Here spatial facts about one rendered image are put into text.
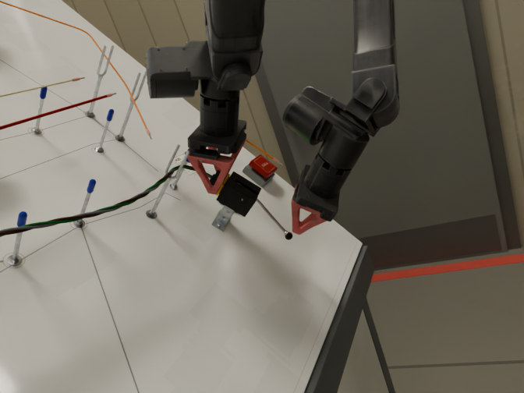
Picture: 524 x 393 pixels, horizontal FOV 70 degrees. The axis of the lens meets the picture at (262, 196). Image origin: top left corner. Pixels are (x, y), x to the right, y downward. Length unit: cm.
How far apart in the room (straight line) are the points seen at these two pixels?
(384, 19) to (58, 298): 55
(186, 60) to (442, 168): 187
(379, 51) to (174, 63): 27
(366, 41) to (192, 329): 46
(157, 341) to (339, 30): 185
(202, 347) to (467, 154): 191
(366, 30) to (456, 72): 158
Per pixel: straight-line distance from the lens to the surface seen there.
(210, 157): 54
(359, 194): 226
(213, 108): 54
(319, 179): 56
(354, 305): 75
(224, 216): 65
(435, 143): 219
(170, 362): 50
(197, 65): 50
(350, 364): 83
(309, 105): 56
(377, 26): 59
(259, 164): 80
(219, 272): 59
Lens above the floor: 126
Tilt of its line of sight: 15 degrees down
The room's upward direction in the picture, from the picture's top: 20 degrees counter-clockwise
